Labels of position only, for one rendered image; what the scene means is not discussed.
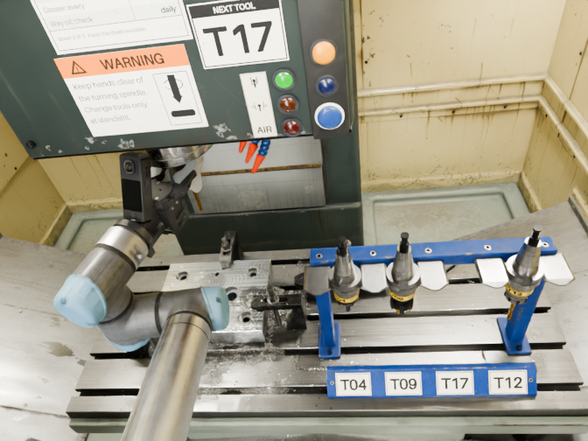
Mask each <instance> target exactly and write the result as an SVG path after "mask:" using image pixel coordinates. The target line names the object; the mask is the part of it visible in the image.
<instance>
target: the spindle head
mask: <svg viewBox="0 0 588 441"><path fill-rule="evenodd" d="M182 1H183V4H184V7H185V13H186V15H187V19H188V22H189V25H190V28H191V32H192V37H193V39H185V40H178V41H170V42H163V43H155V44H148V45H133V46H125V47H118V48H110V49H103V50H95V51H88V52H74V53H66V54H57V52H56V50H55V48H54V46H53V44H52V42H51V40H50V39H49V37H48V35H47V33H46V30H45V28H44V26H43V25H42V23H41V21H40V19H39V16H38V14H37V12H36V11H35V9H34V7H33V5H32V2H31V0H0V112H1V113H2V115H3V117H4V118H5V120H6V121H7V123H8V124H9V125H10V127H11V129H12V130H13V132H14V133H15V135H16V136H17V138H18V140H19V141H20V143H21V144H22V145H23V146H24V149H25V150H26V152H27V153H28V155H29V156H30V157H31V158H32V159H34V160H35V159H45V158H65V157H75V156H86V155H96V154H107V153H117V152H127V151H147V150H157V149H168V148H178V147H188V146H199V145H209V144H229V143H239V142H249V141H260V140H270V139H281V138H291V137H290V136H286V135H285V134H284V133H283V132H282V130H281V124H282V122H283V120H285V119H286V118H289V117H294V118H297V119H298V120H299V121H300V122H301V123H302V125H303V130H302V132H301V133H300V134H299V135H298V136H294V137H311V136H313V130H312V117H311V110H310V102H309V95H308V87H307V80H306V73H305V60H304V53H303V46H302V39H301V31H300V23H299V16H298V3H297V0H281V5H282V12H283V22H284V29H285V35H286V41H287V46H288V53H289V59H290V60H282V61H273V62H265V63H257V64H249V65H240V66H225V67H217V68H208V69H204V66H203V63H202V59H201V57H200V51H199V48H198V45H197V41H196V38H195V35H194V32H193V27H192V23H191V20H190V17H189V14H188V10H187V8H186V5H187V4H199V3H205V2H212V1H220V0H182ZM341 2H342V17H343V32H344V47H345V62H346V91H347V106H348V121H349V133H351V132H352V123H353V120H354V89H353V71H352V53H351V35H350V17H349V0H341ZM180 44H184V46H185V51H186V54H187V58H188V60H189V63H190V66H191V69H192V74H193V78H194V80H195V83H196V86H197V89H198V92H199V97H200V100H201V103H202V106H203V109H204V112H205V115H206V120H207V123H208V126H206V127H197V128H187V129H168V130H159V131H149V132H139V133H129V134H120V135H110V136H93V134H92V132H91V130H90V129H89V127H88V125H87V123H86V121H85V119H84V117H83V115H82V113H81V111H80V109H79V107H78V105H77V103H76V101H75V100H74V98H73V96H72V94H71V92H70V90H69V88H68V86H67V84H66V82H65V80H64V78H63V76H62V74H61V72H60V70H59V69H58V67H57V65H56V63H55V61H54V59H60V58H67V57H75V56H83V55H90V54H98V53H112V52H120V51H128V50H136V49H143V48H151V47H159V46H173V45H180ZM279 68H288V69H290V70H291V71H292V72H293V73H294V74H295V76H296V83H295V85H294V87H293V88H292V89H290V90H286V91H283V90H280V89H278V88H276V87H275V86H274V84H273V81H272V77H273V74H274V72H275V71H276V70H277V69H279ZM259 72H266V77H267V82H268V86H269V95H270V99H271V105H272V109H273V114H274V119H275V124H276V133H277V136H266V137H256V138H254V134H253V130H252V126H251V122H250V119H249V112H248V108H247V103H246V100H245V96H244V92H243V88H242V81H241V77H240V74H251V73H259ZM284 94H291V95H295V96H296V97H297V98H298V100H299V109H298V111H297V112H296V113H294V114H292V115H285V114H283V113H281V112H280V111H279V110H278V108H277V100H278V98H279V97H280V96H281V95H284Z"/></svg>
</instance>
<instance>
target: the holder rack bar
mask: <svg viewBox="0 0 588 441"><path fill-rule="evenodd" d="M527 238H528V237H520V238H503V239H486V240H470V241H438V242H421V243H410V244H409V245H410V246H411V250H412V255H413V262H414V264H416V261H420V260H437V259H442V260H444V265H453V264H473V263H474V260H473V258H476V257H493V256H501V257H502V258H503V261H504V263H506V262H507V261H508V259H509V258H510V257H511V256H515V255H517V254H518V252H519V250H520V249H521V247H522V244H523V243H524V242H525V240H526V239H527ZM540 241H541V242H542V246H541V255H547V254H553V255H555V254H556V253H557V247H556V245H555V243H554V242H553V240H552V238H551V236H541V239H540ZM398 245H400V244H388V245H371V246H354V247H348V248H349V250H350V253H351V256H352V259H353V264H354V265H356V266H357V267H358V268H360V265H359V264H360V263H383V262H385V263H386V265H387V267H388V266H389V265H390V264H391V263H392V262H393V261H394V259H395V255H396V249H397V246H398ZM337 249H338V248H311V251H310V265H311V266H314V265H331V268H332V267H333V266H334V264H335V256H336V250H337Z"/></svg>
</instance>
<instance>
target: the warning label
mask: <svg viewBox="0 0 588 441"><path fill-rule="evenodd" d="M54 61H55V63H56V65H57V67H58V69H59V71H60V72H61V74H62V76H63V78H64V80H65V82H66V84H67V86H68V88H69V90H70V92H71V94H72V96H73V98H74V100H75V101H76V103H77V105H78V107H79V109H80V112H81V113H82V115H83V117H84V119H85V121H86V123H87V126H88V127H89V129H90V130H91V132H92V134H93V136H94V137H100V136H110V135H120V134H129V133H139V132H149V131H159V130H177V129H187V128H197V127H206V126H208V123H207V118H206V115H205V112H204V109H203V106H202V103H201V100H200V95H199V92H198V89H197V86H196V83H195V80H194V78H193V72H192V69H191V66H190V63H189V60H188V58H187V54H186V49H185V46H184V44H180V45H166V46H159V47H151V48H143V49H136V50H128V51H120V52H105V53H98V54H90V55H83V56H75V57H67V58H60V59H54Z"/></svg>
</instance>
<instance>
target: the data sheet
mask: <svg viewBox="0 0 588 441"><path fill-rule="evenodd" d="M31 3H32V5H33V7H34V9H35V11H36V12H37V14H38V17H39V19H40V21H41V23H42V25H43V26H44V28H45V31H46V33H47V35H48V37H49V39H50V40H51V42H52V45H53V46H54V48H55V50H56V52H57V54H66V53H80V52H88V51H95V50H103V49H110V48H118V47H125V46H140V45H148V44H155V43H163V42H170V41H178V40H185V39H193V35H192V32H191V28H190V25H189V22H188V19H187V15H186V10H185V7H184V4H183V1H182V0H31Z"/></svg>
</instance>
